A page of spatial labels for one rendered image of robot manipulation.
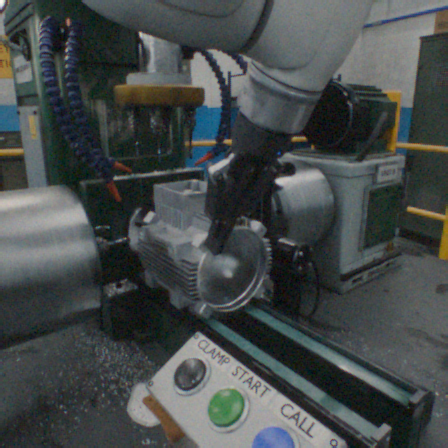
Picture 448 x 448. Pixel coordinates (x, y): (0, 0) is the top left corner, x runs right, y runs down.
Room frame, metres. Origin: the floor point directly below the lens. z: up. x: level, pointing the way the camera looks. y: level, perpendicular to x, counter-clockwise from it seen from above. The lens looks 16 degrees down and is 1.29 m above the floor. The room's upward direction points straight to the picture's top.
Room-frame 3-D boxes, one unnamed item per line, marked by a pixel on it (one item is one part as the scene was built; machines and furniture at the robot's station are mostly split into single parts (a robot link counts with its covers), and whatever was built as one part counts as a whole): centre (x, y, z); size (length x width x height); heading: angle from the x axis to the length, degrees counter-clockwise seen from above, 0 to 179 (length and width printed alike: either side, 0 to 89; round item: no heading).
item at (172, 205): (0.73, 0.07, 1.11); 0.12 x 0.11 x 0.07; 38
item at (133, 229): (0.85, 0.17, 1.02); 0.15 x 0.02 x 0.15; 129
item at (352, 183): (1.15, -0.35, 0.99); 0.35 x 0.31 x 0.37; 129
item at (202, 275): (0.70, 0.05, 1.01); 0.20 x 0.19 x 0.19; 38
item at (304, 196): (0.99, -0.15, 1.04); 0.41 x 0.25 x 0.25; 129
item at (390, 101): (1.15, -0.40, 1.16); 0.33 x 0.26 x 0.42; 129
